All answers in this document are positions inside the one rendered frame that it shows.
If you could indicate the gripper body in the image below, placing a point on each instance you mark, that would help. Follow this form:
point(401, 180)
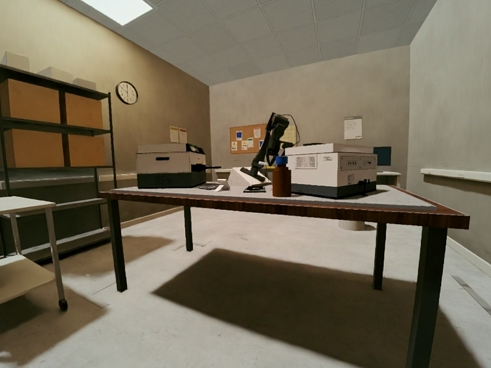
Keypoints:
point(271, 146)

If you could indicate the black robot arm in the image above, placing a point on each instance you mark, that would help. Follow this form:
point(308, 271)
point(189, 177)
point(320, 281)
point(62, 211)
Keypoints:
point(276, 125)

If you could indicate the brown bottle with blue cap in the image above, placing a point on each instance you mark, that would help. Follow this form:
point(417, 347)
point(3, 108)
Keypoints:
point(281, 178)

